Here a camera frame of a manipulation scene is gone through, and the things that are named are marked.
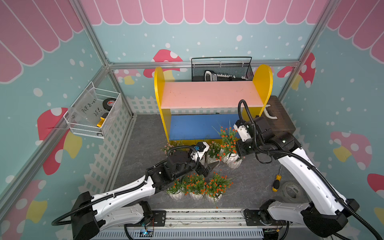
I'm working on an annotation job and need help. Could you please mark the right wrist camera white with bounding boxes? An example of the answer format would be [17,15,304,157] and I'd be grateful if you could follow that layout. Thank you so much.
[234,120,252,142]

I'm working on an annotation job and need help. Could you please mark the clear wall-mounted wire basket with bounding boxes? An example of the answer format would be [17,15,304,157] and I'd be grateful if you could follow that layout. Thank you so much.
[64,82,122,139]

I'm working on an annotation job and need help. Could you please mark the pink flower pot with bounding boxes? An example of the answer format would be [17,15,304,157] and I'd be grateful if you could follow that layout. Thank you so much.
[206,141,222,164]
[228,159,243,169]
[161,141,183,156]

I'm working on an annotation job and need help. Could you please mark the black tape roll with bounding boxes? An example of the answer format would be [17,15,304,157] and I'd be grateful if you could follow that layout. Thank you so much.
[103,98,117,112]

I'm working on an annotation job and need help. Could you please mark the black white label maker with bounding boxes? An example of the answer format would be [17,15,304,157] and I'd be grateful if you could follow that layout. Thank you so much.
[203,70,247,82]

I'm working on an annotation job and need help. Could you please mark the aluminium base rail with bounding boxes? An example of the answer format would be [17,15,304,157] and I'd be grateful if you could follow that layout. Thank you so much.
[80,208,334,240]

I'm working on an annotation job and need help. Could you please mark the yellow utility knife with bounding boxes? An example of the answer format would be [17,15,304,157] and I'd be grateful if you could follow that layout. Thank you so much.
[97,113,109,128]

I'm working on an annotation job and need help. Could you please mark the yellow black screwdriver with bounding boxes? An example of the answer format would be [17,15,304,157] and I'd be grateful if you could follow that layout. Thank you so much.
[272,166,282,192]

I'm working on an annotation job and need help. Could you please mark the white box with brown lid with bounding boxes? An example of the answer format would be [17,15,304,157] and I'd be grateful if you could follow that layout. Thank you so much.
[262,96,296,134]

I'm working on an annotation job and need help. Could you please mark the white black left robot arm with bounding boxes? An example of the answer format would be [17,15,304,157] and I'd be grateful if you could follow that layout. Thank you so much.
[51,142,215,240]

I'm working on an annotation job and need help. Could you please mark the orange flower pot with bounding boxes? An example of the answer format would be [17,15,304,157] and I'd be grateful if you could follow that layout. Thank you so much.
[182,174,206,201]
[167,180,185,201]
[203,173,234,204]
[214,126,241,165]

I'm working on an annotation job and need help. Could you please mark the pink flower pot far right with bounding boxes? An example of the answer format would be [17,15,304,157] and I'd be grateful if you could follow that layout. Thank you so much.
[228,159,243,169]

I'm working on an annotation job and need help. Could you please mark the clear tape roll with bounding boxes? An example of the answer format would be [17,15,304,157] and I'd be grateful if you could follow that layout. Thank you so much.
[280,182,303,203]

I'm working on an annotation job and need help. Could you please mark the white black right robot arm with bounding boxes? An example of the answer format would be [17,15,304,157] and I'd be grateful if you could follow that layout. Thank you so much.
[234,100,382,240]

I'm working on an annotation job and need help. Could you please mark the black mesh wire basket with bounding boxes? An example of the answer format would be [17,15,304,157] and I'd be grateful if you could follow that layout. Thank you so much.
[191,57,254,82]

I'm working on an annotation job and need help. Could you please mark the pink flower pot far left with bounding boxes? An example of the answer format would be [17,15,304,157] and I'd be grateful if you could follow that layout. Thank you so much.
[161,141,183,156]

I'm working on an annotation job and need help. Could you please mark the yellow pink blue wooden rack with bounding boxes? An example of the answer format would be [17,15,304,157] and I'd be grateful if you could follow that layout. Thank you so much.
[154,65,273,143]

